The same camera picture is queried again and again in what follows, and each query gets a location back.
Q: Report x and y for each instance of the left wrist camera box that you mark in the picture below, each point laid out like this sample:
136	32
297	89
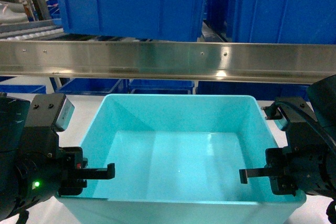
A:
50	110

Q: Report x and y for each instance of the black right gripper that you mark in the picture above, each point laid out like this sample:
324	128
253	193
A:
306	163

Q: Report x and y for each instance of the light turquoise plastic bin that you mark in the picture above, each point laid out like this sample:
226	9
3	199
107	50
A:
177	160

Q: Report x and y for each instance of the large blue bin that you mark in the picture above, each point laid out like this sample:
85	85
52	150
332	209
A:
172	20
273	21

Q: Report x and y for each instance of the stainless steel shelf rail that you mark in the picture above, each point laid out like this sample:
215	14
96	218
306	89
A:
267	63

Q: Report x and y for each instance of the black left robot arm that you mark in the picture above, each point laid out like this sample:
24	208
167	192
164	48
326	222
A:
14	112

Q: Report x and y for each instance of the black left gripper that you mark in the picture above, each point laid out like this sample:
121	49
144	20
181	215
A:
45	169

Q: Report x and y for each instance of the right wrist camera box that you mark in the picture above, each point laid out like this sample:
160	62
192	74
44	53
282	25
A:
284	111

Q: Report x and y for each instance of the large blue bin centre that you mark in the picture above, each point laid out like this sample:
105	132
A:
273	21

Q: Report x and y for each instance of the large blue bin left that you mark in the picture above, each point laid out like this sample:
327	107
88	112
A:
172	20

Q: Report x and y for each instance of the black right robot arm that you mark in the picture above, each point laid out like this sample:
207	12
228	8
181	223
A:
322	98

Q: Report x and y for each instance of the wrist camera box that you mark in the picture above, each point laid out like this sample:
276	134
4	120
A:
50	110
284	111

